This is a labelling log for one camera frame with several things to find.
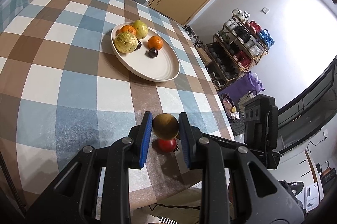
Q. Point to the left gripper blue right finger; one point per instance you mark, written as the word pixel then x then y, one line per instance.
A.
pixel 187 139

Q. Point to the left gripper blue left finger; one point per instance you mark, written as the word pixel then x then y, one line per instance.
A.
pixel 145 130

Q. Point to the brown round longan fruit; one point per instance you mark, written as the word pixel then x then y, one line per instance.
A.
pixel 165 126

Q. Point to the dark plum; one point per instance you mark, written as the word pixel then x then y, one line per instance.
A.
pixel 138 45
pixel 152 53

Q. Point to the green-yellow rough pear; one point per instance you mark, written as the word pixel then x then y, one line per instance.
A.
pixel 125 42

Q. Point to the orange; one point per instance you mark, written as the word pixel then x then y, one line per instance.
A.
pixel 155 42
pixel 128 29

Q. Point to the red tomato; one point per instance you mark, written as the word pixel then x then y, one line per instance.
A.
pixel 167 146

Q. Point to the purple bag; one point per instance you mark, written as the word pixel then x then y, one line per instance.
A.
pixel 247 83

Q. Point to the large cream plate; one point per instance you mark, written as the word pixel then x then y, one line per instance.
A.
pixel 161 68

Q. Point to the cardboard box on floor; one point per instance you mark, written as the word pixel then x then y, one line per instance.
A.
pixel 204 56

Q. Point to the wooden shoe rack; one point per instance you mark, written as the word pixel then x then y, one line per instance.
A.
pixel 236 48

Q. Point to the orange on plate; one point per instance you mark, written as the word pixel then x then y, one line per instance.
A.
pixel 155 42

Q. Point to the checkered tablecloth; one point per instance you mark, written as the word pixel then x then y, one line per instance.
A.
pixel 62 87

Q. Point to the yellow-green pear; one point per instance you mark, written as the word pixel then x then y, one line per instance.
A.
pixel 141 29

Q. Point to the teal checkered side cloth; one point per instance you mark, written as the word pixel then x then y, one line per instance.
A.
pixel 9 9

